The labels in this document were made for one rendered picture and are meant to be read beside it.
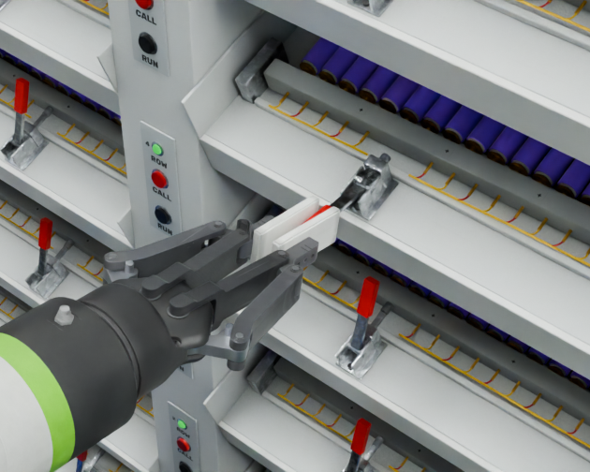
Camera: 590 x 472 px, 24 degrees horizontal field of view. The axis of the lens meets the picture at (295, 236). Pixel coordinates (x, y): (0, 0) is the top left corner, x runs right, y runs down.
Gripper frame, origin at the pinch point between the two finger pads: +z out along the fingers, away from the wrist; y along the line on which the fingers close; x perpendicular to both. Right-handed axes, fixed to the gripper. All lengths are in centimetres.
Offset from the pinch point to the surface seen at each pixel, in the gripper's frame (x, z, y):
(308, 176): -1.0, 8.4, -5.3
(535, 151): 5.5, 16.0, 9.7
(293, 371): -32.4, 19.9, -11.6
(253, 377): -33.6, 17.2, -14.5
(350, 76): 5.0, 14.9, -7.1
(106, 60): 1.9, 5.4, -25.3
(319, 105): 3.0, 12.2, -7.9
